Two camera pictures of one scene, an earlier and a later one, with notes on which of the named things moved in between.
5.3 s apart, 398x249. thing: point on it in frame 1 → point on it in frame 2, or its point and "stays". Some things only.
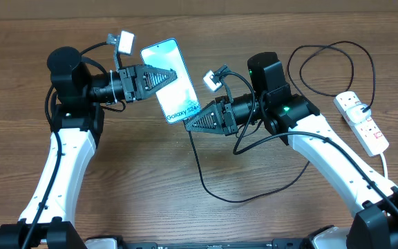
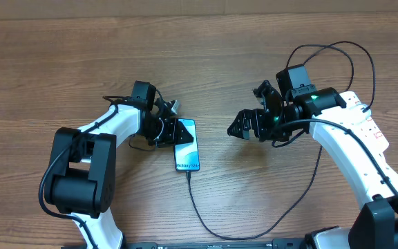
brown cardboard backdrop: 24,10 stays
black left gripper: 138,88 → 169,138
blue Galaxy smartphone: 178,99 → 186,154
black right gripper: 221,125 → 244,120
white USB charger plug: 355,113 stays
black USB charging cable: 239,201 → 318,47
